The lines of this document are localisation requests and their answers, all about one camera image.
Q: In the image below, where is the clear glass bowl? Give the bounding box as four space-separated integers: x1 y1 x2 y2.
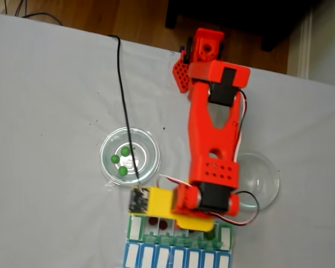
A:
234 152 280 212
99 127 161 187

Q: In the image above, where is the green blue weekly pill organizer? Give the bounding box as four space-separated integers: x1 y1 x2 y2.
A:
122 213 235 268

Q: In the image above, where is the pale grey tablecloth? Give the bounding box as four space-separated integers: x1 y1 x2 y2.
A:
0 13 335 268

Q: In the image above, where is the dark wooden furniture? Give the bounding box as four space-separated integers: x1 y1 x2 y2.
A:
164 0 324 54

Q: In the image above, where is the black camera cable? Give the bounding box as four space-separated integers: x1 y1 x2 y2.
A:
107 35 143 193

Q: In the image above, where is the white wall trim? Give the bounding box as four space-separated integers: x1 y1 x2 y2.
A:
297 11 313 79

